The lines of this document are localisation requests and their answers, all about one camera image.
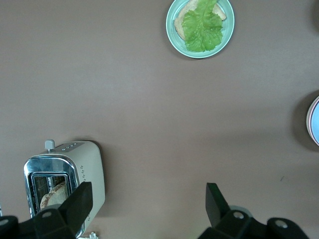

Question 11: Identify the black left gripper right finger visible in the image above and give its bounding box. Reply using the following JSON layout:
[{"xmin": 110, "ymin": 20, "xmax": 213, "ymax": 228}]
[{"xmin": 205, "ymin": 182, "xmax": 269, "ymax": 239}]

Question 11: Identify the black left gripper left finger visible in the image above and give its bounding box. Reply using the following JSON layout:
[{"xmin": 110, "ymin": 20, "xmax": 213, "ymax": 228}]
[{"xmin": 18, "ymin": 181, "xmax": 93, "ymax": 239}]

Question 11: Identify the shallow pink bowl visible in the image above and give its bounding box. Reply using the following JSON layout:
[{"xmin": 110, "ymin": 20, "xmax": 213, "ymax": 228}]
[{"xmin": 306, "ymin": 95, "xmax": 319, "ymax": 147}]

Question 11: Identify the bread slice on plate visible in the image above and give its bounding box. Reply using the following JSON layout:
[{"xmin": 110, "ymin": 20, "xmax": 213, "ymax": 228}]
[{"xmin": 173, "ymin": 0, "xmax": 228, "ymax": 41}]

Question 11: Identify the green lettuce leaf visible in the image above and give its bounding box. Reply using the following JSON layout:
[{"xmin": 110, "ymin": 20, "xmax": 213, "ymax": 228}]
[{"xmin": 181, "ymin": 0, "xmax": 224, "ymax": 53}]

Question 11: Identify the bread slice in toaster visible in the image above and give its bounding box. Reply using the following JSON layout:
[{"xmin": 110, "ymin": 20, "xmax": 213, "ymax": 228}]
[{"xmin": 39, "ymin": 180, "xmax": 69, "ymax": 210}]

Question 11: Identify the shallow blue bowl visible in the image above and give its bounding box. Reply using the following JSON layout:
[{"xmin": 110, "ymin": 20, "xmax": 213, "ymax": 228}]
[{"xmin": 309, "ymin": 99, "xmax": 319, "ymax": 144}]

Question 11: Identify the green plate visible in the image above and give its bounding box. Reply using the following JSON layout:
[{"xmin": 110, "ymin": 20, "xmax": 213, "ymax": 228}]
[{"xmin": 165, "ymin": 0, "xmax": 235, "ymax": 59}]

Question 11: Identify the beige and chrome toaster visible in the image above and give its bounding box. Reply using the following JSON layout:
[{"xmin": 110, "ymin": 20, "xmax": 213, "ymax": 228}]
[{"xmin": 23, "ymin": 139, "xmax": 106, "ymax": 239}]

